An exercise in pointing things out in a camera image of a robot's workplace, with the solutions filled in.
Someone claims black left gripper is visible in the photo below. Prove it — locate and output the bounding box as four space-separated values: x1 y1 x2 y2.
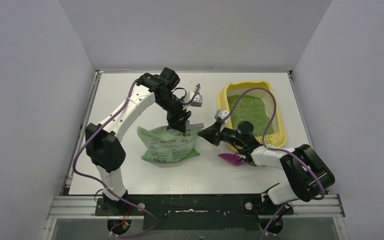
156 93 191 133

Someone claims white bag sealing clip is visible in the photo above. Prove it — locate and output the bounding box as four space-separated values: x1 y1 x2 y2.
185 120 204 131

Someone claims green cat litter bag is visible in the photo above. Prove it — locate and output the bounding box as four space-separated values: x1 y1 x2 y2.
136 126 202 164

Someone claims magenta plastic scoop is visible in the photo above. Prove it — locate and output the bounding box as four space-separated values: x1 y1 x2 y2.
218 153 246 167

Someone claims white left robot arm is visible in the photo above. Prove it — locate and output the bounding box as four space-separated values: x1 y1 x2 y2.
85 67 191 215

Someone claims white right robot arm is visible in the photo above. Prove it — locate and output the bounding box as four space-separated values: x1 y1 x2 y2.
198 120 336 214

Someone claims green litter in box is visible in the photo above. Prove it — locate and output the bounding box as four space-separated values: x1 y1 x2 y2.
230 95 274 137

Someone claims yellow litter box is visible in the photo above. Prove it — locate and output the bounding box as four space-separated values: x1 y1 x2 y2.
217 81 287 148

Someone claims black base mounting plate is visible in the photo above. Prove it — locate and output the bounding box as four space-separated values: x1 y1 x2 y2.
94 193 279 231

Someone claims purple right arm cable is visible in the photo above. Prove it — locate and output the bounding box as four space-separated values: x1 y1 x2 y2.
215 87 326 240

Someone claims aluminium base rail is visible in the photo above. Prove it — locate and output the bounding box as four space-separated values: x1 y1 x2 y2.
42 194 350 240

